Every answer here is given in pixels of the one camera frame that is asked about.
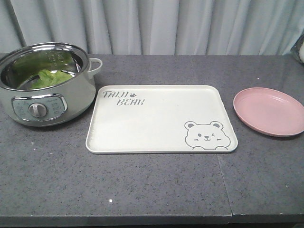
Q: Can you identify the green lettuce leaf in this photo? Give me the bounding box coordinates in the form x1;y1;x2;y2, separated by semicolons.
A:
30;69;72;89

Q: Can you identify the white blender machine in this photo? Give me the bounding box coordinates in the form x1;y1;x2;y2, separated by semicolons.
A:
291;36;304;64

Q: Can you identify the white pleated curtain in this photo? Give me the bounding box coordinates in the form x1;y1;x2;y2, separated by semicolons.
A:
0;0;304;55

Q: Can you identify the cream bear serving tray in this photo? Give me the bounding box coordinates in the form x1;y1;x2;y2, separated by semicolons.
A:
86;85;238;154

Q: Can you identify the pink round plate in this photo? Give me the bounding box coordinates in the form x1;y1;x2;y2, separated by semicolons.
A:
233;87;304;137

